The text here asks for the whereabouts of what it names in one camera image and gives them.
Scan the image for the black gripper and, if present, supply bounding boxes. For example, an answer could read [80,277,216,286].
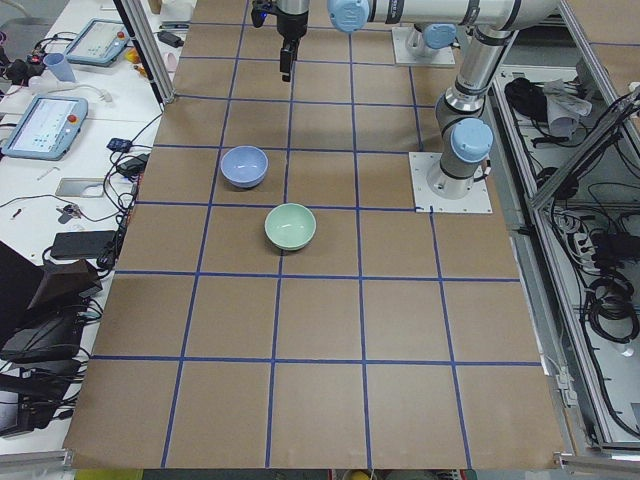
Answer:
[276,0,308,82]

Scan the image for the green ceramic bowl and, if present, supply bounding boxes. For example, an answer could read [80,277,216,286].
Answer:
[264,203,317,251]

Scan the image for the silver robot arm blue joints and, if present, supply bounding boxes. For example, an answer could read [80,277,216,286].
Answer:
[327,1,558,180]

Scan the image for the blue ceramic bowl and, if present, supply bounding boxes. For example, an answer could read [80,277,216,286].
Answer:
[220,146,269,189]

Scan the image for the far teach pendant tablet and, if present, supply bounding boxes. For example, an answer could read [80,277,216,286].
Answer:
[64,19,130,67]

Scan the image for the teach pendant tablet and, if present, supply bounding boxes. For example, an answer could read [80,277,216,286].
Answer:
[1,95,89,161]
[64,19,130,67]

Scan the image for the small blue device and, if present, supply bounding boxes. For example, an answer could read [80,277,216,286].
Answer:
[106,137,133,153]

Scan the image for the light blue plastic cup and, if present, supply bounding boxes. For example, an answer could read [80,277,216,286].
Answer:
[43,52,76,83]

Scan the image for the near teach pendant tablet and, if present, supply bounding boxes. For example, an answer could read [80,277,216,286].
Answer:
[1,95,89,161]

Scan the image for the silver metal plate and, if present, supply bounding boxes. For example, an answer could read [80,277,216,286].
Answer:
[55,178,104,198]

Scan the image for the crumpled grey cloth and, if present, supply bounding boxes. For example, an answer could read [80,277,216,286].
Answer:
[542,79,592,140]

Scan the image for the white power strip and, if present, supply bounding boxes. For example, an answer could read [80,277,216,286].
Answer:
[569,223,600,275]

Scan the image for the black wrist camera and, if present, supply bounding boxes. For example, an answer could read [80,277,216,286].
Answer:
[251,0,275,28]

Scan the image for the aluminium frame post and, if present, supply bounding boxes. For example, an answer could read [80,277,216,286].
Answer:
[113,0,175,105]

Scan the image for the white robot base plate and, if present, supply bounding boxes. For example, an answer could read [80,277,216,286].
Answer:
[408,152,493,214]

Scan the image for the black cable bundle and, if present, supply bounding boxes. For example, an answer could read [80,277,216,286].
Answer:
[579,272,639,346]

